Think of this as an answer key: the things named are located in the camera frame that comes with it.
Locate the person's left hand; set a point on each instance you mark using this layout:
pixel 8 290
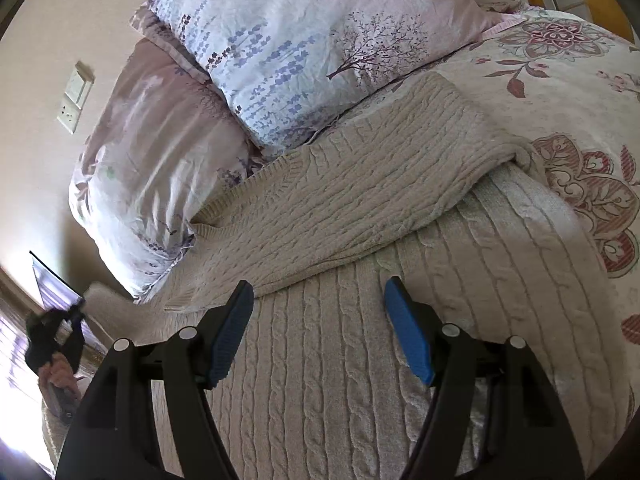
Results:
pixel 59 374

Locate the floral pink pillow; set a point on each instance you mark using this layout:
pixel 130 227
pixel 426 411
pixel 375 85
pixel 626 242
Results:
pixel 163 147
pixel 288 68

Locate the right floral pink pillow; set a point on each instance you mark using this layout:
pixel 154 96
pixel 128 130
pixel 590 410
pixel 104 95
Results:
pixel 288 68

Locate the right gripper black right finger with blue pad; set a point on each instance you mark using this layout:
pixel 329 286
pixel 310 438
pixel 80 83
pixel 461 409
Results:
pixel 494 413

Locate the beige cable-knit sweater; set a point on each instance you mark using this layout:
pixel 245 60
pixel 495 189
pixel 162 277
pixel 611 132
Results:
pixel 422 185

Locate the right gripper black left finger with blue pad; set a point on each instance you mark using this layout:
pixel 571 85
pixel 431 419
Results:
pixel 145 414

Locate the floral bed quilt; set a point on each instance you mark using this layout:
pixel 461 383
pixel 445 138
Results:
pixel 575 110

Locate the white wall switch socket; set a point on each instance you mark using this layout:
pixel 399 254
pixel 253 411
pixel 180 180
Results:
pixel 75 97

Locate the dark monitor screen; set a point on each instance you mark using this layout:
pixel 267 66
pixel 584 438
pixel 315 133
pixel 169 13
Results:
pixel 56 293

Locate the left floral pink pillow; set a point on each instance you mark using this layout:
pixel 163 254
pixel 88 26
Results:
pixel 163 147

